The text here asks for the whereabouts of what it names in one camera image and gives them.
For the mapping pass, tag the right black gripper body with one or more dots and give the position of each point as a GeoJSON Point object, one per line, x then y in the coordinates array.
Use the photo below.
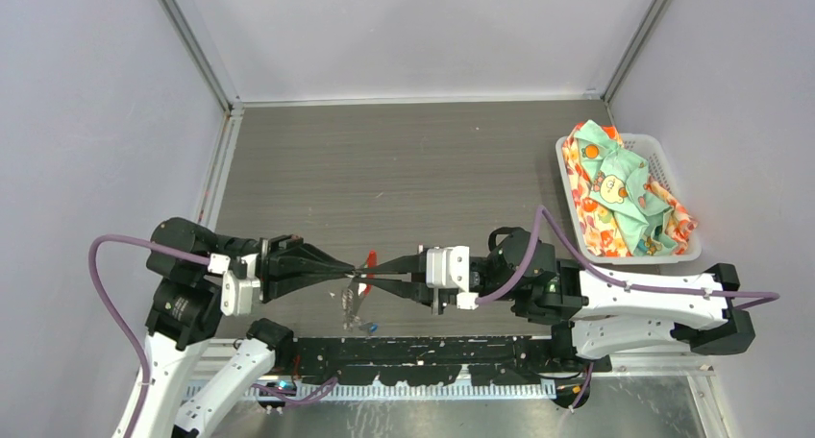
{"type": "Point", "coordinates": [481, 275]}

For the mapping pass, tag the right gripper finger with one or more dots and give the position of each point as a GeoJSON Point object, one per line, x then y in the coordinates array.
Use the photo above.
{"type": "Point", "coordinates": [402, 265]}
{"type": "Point", "coordinates": [417, 292]}

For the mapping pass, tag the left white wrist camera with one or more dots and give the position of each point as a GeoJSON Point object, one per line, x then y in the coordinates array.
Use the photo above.
{"type": "Point", "coordinates": [238, 296]}

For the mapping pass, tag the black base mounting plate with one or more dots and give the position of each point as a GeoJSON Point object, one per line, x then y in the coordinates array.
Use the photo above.
{"type": "Point", "coordinates": [427, 361]}

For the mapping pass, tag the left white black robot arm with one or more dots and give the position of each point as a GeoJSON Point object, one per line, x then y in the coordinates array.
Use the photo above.
{"type": "Point", "coordinates": [206, 276]}

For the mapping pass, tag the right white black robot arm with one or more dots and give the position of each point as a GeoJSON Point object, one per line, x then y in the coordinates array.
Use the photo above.
{"type": "Point", "coordinates": [592, 312]}

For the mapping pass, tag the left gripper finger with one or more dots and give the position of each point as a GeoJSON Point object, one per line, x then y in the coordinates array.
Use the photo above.
{"type": "Point", "coordinates": [296, 257]}
{"type": "Point", "coordinates": [279, 288]}

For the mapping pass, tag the white plastic basket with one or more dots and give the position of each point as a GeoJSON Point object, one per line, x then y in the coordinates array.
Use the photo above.
{"type": "Point", "coordinates": [652, 252]}

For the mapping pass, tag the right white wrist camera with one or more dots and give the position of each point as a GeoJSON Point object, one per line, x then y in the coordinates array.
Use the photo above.
{"type": "Point", "coordinates": [448, 268]}

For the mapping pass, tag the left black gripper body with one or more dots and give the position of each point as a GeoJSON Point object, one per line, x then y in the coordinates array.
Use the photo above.
{"type": "Point", "coordinates": [266, 247]}

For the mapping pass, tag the colourful patterned cloth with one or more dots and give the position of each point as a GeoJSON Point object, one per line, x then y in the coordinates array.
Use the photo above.
{"type": "Point", "coordinates": [621, 204]}

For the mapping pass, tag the aluminium frame rail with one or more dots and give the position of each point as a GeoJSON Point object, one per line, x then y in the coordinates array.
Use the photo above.
{"type": "Point", "coordinates": [246, 375]}

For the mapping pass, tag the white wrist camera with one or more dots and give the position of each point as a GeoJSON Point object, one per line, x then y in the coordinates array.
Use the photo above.
{"type": "Point", "coordinates": [448, 268]}
{"type": "Point", "coordinates": [238, 296]}

